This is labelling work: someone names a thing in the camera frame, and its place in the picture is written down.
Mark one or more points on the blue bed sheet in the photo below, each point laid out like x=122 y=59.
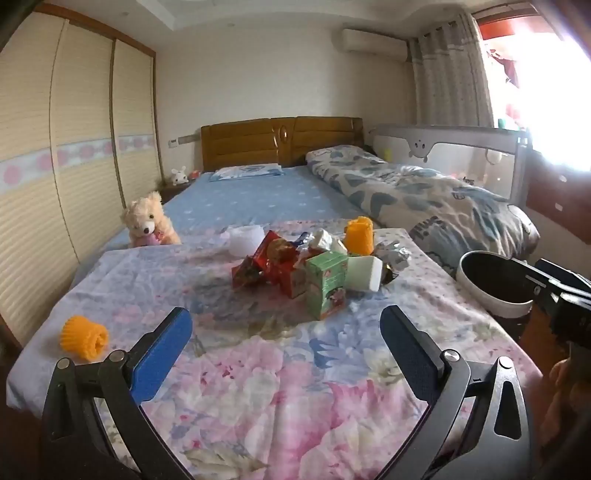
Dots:
x=277 y=198

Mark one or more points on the orange foam fruit net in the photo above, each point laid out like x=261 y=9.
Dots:
x=359 y=237
x=85 y=339

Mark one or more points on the foil wrapper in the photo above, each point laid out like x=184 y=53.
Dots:
x=395 y=256

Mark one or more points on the blue heart print quilt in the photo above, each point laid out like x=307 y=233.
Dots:
x=415 y=198

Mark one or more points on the wall switch panel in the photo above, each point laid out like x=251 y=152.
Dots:
x=173 y=143

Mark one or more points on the beige teddy bear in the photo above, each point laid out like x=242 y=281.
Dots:
x=145 y=217

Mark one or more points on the wooden nightstand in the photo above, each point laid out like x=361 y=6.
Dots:
x=175 y=190

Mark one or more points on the white bunny plush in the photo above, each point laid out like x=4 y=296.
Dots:
x=178 y=176

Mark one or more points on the cream sliding door wardrobe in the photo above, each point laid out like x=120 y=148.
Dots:
x=83 y=138

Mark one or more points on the red snack packet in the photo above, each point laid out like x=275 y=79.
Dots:
x=272 y=251

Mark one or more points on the small colourful snack wrapper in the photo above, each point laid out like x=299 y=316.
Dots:
x=247 y=272

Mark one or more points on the red carton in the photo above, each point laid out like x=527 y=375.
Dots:
x=291 y=281

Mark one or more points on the blue and white pillow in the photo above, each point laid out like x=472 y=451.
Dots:
x=244 y=171

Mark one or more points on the dark wooden dresser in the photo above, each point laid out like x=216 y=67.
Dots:
x=554 y=184

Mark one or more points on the person's right hand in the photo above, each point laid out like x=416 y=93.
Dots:
x=565 y=406

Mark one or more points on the black white-rimmed trash bin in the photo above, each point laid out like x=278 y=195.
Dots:
x=485 y=301

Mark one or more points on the floral blanket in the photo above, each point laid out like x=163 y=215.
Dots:
x=286 y=392

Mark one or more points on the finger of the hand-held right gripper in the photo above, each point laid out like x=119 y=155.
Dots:
x=561 y=272
x=540 y=288

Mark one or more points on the green drink carton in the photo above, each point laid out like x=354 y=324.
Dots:
x=325 y=286

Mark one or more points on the grey patterned curtain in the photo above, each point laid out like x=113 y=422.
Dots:
x=448 y=78

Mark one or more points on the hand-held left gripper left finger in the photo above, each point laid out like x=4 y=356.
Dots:
x=161 y=355

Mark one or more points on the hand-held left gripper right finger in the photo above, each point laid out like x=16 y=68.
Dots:
x=406 y=350

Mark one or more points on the wooden headboard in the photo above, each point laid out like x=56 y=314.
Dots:
x=249 y=138

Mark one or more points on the crumpled white tissue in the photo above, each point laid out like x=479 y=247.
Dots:
x=325 y=242

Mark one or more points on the grey bed guard rail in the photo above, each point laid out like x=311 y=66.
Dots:
x=415 y=138

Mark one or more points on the white air conditioner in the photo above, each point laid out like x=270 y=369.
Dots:
x=374 y=44

